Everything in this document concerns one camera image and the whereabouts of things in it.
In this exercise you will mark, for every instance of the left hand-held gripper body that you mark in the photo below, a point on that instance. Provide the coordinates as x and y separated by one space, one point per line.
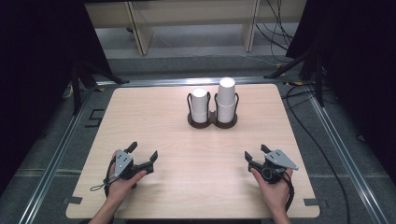
124 163

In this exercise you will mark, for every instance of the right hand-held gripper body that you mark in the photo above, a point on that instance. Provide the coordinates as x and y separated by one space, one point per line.
280 160

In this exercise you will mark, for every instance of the dark brown double cup holder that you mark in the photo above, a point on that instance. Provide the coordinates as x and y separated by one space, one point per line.
212 119

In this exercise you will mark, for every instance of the person's left hand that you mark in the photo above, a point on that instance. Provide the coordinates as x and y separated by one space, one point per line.
121 188

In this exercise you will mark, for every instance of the person's right hand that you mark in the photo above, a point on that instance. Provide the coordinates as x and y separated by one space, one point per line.
277 194

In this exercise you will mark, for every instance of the black tape strip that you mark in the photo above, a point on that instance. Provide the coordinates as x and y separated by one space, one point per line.
314 202
74 200

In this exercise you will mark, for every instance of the tall stack of white cups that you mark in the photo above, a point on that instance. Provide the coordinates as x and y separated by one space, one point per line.
226 99

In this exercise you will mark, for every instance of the short stack of white cups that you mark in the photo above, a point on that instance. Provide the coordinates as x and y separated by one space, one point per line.
199 104

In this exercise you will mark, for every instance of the yellow tape piece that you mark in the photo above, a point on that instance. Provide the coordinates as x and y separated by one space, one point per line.
280 70
295 83

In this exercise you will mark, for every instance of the black tripod stand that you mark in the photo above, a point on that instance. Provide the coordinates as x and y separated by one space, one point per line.
76 90
318 81

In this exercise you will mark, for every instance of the black curtain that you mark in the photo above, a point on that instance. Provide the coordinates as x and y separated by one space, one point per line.
358 62
37 77

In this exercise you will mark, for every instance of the beige wooden shelf unit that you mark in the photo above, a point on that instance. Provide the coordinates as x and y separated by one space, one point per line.
193 12

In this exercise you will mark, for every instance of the metal floor rail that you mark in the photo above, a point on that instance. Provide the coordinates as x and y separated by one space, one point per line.
348 161
53 161
162 82

